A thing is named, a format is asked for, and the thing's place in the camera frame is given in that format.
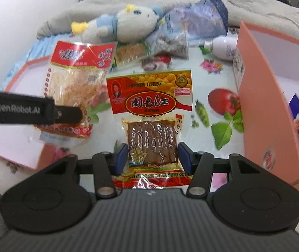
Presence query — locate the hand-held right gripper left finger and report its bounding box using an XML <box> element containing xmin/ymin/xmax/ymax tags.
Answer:
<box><xmin>38</xmin><ymin>143</ymin><xmax>128</xmax><ymax>199</ymax></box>

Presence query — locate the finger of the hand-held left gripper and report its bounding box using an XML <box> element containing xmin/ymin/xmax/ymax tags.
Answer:
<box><xmin>54</xmin><ymin>105</ymin><xmax>83</xmax><ymax>125</ymax></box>

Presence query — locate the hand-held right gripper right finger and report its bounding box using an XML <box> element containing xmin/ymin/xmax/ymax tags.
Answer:
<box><xmin>178</xmin><ymin>142</ymin><xmax>267</xmax><ymax>199</ymax></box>

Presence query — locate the shallow orange box lid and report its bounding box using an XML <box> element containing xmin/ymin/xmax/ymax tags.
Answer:
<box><xmin>0</xmin><ymin>56</ymin><xmax>69</xmax><ymax>171</ymax></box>

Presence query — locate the red white clear snack packet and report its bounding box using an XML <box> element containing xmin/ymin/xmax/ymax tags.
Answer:
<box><xmin>34</xmin><ymin>41</ymin><xmax>118</xmax><ymax>147</ymax></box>

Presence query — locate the red yellow bean curd packet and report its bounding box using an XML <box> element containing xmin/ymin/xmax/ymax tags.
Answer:
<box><xmin>106</xmin><ymin>70</ymin><xmax>193</xmax><ymax>189</ymax></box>

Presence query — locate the small green snack packet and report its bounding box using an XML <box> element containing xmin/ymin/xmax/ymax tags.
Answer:
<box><xmin>112</xmin><ymin>42</ymin><xmax>154</xmax><ymax>70</ymax></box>

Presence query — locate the grey duvet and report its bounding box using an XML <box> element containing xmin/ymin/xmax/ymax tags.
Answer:
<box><xmin>36</xmin><ymin>0</ymin><xmax>299</xmax><ymax>41</ymax></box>

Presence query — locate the white blue plush toy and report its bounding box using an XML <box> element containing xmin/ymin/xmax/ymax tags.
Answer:
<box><xmin>71</xmin><ymin>4</ymin><xmax>164</xmax><ymax>44</ymax></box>

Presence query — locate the clear bag of seeds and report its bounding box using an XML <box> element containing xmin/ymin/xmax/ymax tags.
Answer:
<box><xmin>145</xmin><ymin>30</ymin><xmax>190</xmax><ymax>59</ymax></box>

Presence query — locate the white plastic bottle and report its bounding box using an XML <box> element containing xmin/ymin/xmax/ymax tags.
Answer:
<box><xmin>201</xmin><ymin>35</ymin><xmax>239</xmax><ymax>62</ymax></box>

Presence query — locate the large blue clear snack bag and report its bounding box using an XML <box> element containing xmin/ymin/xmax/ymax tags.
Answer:
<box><xmin>160</xmin><ymin>0</ymin><xmax>230</xmax><ymax>48</ymax></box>

